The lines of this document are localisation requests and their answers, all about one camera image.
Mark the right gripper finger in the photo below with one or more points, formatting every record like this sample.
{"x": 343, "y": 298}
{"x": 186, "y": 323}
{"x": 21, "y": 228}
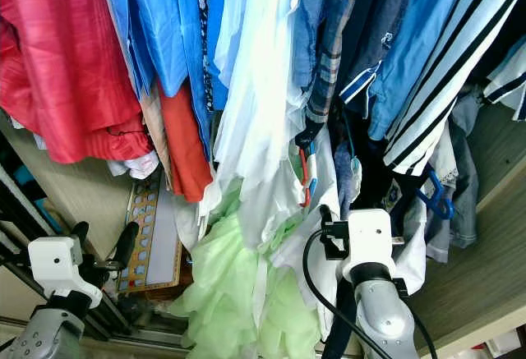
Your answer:
{"x": 326, "y": 216}

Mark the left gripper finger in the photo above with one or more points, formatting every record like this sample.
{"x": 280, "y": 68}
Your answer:
{"x": 126, "y": 244}
{"x": 80, "y": 231}

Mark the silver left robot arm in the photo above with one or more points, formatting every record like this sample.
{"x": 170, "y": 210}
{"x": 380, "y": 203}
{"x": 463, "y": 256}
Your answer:
{"x": 49, "y": 338}

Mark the board with patterned border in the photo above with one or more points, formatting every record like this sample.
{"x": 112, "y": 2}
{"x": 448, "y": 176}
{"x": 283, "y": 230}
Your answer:
{"x": 160, "y": 244}

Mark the red hanger hook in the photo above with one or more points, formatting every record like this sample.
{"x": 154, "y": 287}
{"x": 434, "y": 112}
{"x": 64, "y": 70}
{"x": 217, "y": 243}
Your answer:
{"x": 304, "y": 178}

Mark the crumpled white garment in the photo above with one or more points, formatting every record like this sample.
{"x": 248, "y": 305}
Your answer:
{"x": 141, "y": 164}

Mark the navy trousers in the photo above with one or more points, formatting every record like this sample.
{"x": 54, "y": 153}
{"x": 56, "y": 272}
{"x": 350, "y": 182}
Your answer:
{"x": 337, "y": 326}

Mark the light green tulle dress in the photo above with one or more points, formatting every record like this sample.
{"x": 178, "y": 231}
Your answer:
{"x": 214, "y": 293}

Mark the orange garment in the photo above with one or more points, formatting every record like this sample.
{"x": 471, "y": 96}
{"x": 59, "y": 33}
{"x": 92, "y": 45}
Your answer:
{"x": 185, "y": 154}

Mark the blue hanger hook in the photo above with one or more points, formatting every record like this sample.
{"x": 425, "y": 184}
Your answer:
{"x": 442, "y": 207}

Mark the grey jeans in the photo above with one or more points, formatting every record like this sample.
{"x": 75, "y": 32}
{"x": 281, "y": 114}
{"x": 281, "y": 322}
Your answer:
{"x": 464, "y": 186}

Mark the pale white shirt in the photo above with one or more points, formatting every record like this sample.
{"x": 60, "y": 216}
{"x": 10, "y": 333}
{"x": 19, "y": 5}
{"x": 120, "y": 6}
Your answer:
{"x": 255, "y": 88}

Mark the blue plaid shirt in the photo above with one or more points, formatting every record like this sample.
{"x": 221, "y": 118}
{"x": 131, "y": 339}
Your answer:
{"x": 333, "y": 47}

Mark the black white striped shirt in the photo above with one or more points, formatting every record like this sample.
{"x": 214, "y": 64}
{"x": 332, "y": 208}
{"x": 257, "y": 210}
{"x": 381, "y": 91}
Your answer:
{"x": 444, "y": 88}

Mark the red jacket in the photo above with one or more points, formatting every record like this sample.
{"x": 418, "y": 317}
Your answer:
{"x": 74, "y": 55}

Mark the denim blue shirt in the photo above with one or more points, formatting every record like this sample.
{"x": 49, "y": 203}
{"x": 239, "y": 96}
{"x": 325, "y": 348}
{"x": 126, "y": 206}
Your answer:
{"x": 411, "y": 55}

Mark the bright blue shirt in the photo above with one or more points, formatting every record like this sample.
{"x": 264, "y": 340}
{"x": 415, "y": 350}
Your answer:
{"x": 160, "y": 30}

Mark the dark floral print garment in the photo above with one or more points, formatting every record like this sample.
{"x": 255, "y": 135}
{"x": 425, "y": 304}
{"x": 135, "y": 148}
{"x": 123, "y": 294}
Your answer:
{"x": 201, "y": 14}

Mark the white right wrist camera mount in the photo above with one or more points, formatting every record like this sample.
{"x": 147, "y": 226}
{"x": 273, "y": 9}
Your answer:
{"x": 371, "y": 240}

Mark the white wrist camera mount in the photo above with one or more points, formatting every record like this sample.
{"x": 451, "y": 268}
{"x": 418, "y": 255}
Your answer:
{"x": 371, "y": 240}
{"x": 56, "y": 264}

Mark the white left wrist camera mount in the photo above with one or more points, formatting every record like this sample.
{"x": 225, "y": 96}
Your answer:
{"x": 56, "y": 264}

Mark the wardrobe sliding door rail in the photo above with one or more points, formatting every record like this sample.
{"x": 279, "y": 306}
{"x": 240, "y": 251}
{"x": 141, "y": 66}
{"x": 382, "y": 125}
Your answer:
{"x": 20, "y": 211}

